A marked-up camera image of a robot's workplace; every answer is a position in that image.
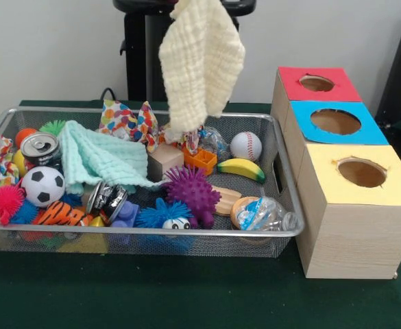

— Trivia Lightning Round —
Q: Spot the white cloth with colourful dots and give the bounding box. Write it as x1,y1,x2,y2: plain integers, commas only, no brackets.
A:
95,99,204,155

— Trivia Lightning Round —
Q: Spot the cream waffle cloth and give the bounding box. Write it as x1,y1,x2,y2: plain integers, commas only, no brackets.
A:
158,0,247,143

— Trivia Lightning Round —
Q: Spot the mint green waffle cloth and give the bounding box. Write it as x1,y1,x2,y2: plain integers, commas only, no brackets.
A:
58,119,169,195

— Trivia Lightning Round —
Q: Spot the wooden box with three holes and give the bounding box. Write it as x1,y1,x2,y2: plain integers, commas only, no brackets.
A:
270,66,401,280

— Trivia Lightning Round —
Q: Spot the purple spiky monster toy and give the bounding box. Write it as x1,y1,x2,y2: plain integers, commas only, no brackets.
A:
162,165,223,230

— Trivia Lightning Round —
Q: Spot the yellow toy banana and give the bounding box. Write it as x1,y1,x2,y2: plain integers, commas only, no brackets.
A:
217,158,267,184

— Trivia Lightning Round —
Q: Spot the white baseball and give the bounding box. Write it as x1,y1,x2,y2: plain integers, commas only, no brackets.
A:
230,132,263,162

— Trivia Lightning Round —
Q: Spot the blue spiky rubber ball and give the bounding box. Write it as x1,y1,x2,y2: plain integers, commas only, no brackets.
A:
134,197,197,230

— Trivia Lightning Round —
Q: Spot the crushed clear plastic bottle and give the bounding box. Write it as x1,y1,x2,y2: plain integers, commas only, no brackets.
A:
236,197,301,231

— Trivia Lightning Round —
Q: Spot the orange tiger striped toy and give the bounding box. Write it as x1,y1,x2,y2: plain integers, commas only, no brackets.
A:
32,200,95,227

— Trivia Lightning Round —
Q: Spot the small soccer ball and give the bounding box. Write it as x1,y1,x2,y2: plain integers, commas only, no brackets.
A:
21,166,66,208

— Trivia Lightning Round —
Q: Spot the black labelled drink can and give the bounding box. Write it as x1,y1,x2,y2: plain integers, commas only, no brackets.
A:
20,132,63,169

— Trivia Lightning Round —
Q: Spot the silver wire mesh bin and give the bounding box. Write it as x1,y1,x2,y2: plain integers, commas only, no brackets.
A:
0,106,306,258

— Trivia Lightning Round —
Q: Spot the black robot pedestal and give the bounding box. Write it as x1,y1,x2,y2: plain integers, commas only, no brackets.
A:
112,0,258,103

